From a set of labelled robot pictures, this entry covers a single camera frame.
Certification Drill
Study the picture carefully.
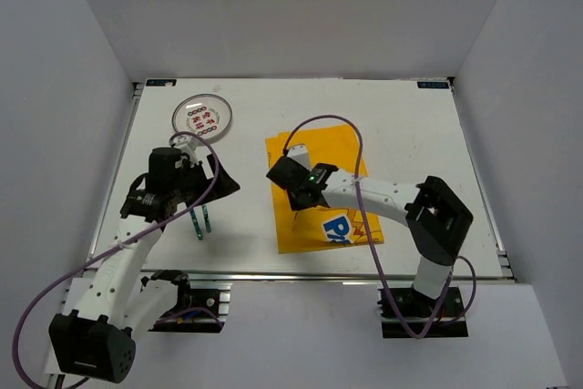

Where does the yellow pikachu cloth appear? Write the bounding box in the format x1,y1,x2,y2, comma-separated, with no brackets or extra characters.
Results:
266,125,368,253

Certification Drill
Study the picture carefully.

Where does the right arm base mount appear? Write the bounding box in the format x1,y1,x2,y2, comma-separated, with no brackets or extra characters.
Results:
377,286,469,339

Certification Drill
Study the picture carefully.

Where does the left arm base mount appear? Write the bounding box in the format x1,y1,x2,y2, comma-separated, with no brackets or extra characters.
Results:
140,270,230,333

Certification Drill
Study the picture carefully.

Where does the round patterned plate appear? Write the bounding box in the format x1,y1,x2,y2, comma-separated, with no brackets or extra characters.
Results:
171,93,233,143

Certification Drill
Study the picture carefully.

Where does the fork with teal handle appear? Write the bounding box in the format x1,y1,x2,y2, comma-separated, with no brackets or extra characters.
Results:
189,210,203,241

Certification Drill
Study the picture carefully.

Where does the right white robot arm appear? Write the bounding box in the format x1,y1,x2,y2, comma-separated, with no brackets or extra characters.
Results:
267,150,474,315

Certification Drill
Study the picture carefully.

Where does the left blue table label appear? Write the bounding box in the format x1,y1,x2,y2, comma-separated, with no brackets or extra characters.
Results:
145,78,177,87

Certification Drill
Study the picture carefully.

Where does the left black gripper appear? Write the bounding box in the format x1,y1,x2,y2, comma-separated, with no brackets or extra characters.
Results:
171,153,240,208

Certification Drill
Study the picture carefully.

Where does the knife with teal handle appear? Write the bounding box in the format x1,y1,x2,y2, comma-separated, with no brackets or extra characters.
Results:
202,205,212,233

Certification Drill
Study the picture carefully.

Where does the blue table label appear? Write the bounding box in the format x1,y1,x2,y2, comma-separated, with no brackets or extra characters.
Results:
416,81,450,89
145,78,177,87

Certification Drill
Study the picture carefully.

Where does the right blue table label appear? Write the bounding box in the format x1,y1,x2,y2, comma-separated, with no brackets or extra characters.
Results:
416,81,450,89

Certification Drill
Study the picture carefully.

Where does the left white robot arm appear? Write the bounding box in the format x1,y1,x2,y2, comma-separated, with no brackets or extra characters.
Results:
48,132,240,384

